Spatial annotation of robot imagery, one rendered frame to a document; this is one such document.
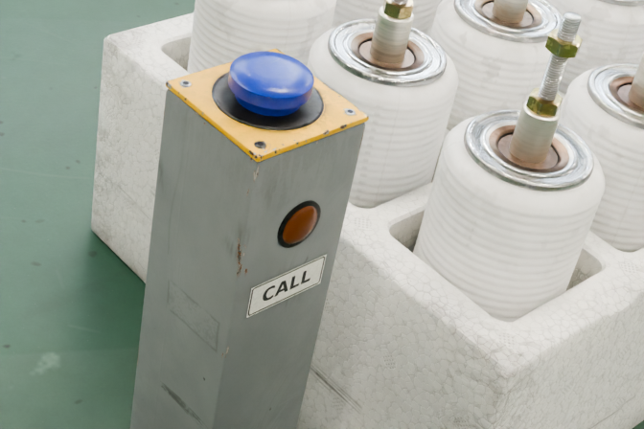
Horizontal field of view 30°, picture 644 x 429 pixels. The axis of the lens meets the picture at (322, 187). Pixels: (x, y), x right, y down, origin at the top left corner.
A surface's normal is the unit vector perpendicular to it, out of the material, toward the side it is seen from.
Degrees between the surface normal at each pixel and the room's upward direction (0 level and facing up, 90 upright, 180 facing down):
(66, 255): 0
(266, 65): 0
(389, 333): 90
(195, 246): 90
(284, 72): 0
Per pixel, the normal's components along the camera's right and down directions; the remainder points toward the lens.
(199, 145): -0.73, 0.30
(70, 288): 0.17, -0.79
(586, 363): 0.66, 0.54
